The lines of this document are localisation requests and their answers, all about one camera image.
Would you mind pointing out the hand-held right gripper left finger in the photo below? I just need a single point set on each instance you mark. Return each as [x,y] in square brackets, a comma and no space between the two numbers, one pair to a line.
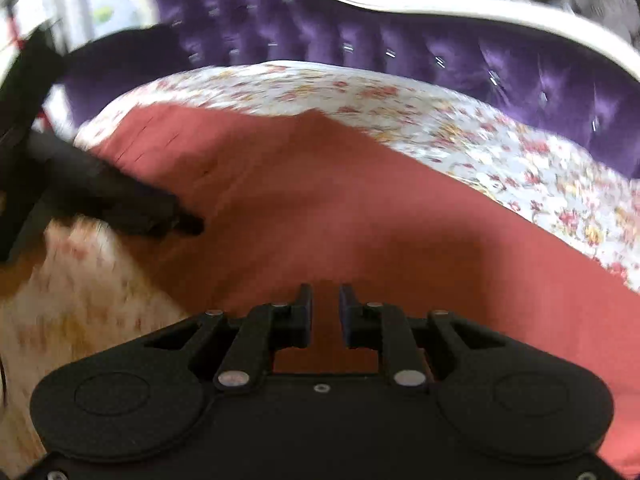
[304,320]

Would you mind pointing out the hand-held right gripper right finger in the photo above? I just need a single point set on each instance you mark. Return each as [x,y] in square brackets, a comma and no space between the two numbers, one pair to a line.
[347,320]

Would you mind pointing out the purple tufted sofa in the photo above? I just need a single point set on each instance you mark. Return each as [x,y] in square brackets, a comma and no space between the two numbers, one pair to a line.
[350,25]

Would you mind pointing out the floral blanket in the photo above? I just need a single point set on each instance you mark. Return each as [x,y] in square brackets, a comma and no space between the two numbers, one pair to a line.
[450,120]

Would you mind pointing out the red pants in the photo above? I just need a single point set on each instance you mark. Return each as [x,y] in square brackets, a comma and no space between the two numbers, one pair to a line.
[350,200]

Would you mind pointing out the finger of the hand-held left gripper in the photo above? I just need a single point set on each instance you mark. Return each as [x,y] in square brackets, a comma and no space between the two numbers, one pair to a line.
[130,200]

